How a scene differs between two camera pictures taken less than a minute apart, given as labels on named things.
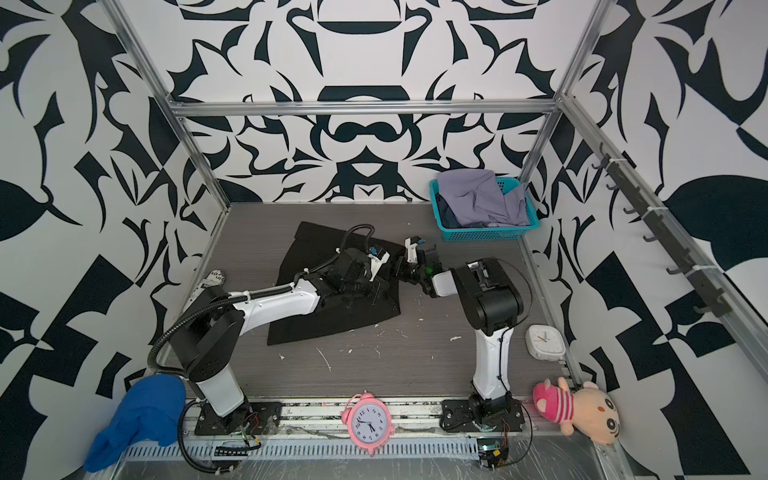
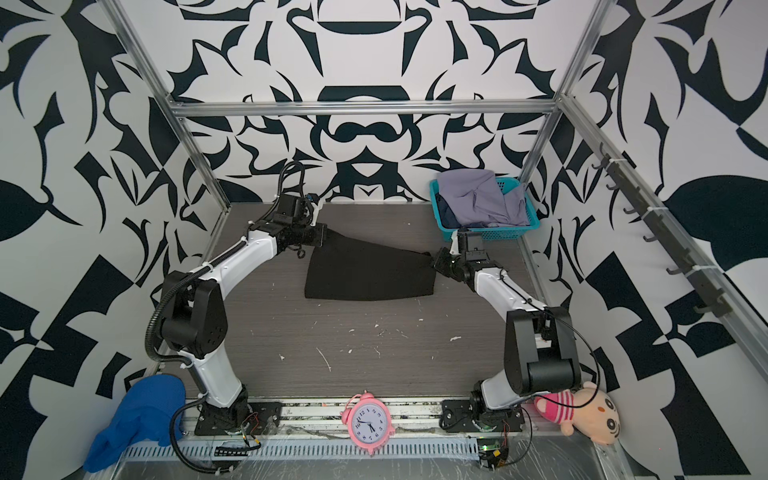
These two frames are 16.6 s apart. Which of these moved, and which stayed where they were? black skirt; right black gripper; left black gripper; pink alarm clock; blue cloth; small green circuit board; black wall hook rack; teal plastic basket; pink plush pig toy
Moved: right black gripper; left black gripper; black skirt
Stayed: pink plush pig toy; small green circuit board; black wall hook rack; blue cloth; teal plastic basket; pink alarm clock
